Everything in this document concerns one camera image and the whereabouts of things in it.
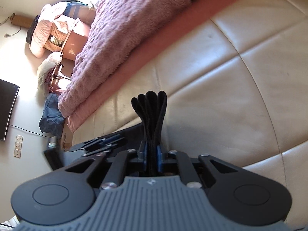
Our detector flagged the black pants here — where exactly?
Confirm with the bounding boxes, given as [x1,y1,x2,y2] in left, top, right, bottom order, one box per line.
[131,91,167,177]

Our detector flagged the cardboard box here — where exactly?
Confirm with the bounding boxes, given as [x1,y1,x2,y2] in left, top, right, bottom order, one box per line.
[60,118,73,151]

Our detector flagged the blue clothes pile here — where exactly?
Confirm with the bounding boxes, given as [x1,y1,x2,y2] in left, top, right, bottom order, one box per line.
[39,93,65,140]

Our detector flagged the white plastic bag bundle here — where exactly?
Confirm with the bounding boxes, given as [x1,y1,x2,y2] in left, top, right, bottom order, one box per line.
[37,52,62,98]

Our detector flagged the orange plastic storage bin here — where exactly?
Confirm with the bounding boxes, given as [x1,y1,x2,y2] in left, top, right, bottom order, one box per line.
[61,19,90,61]

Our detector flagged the brown rolled mat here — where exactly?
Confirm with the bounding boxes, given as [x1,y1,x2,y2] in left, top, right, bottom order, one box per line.
[10,14,33,29]

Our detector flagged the pink fluffy blanket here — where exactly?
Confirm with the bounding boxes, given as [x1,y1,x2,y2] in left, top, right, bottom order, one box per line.
[58,0,192,117]

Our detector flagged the salmon pink mattress pad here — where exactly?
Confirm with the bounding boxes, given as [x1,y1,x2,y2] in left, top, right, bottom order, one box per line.
[67,0,237,132]

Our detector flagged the white wall socket panel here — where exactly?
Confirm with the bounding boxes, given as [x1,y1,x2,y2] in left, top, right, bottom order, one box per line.
[14,135,23,159]

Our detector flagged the television power cable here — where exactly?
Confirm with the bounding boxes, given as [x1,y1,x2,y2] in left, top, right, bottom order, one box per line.
[9,124,49,138]

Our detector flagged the black wall television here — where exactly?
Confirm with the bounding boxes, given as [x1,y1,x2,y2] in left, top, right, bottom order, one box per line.
[0,79,19,141]

